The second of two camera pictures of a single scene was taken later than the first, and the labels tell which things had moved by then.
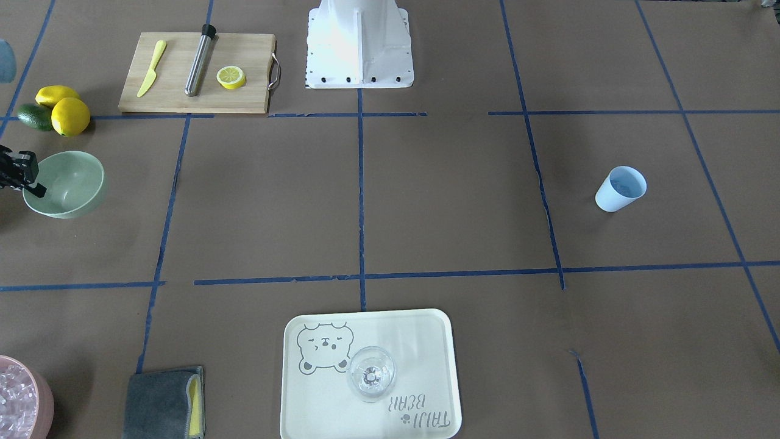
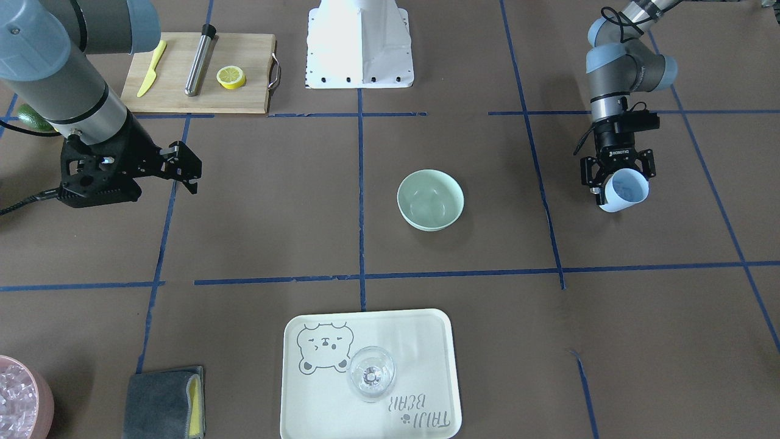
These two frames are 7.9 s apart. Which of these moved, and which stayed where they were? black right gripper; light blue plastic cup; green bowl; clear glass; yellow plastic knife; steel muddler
Moved: green bowl; black right gripper
Stayed: steel muddler; yellow plastic knife; clear glass; light blue plastic cup
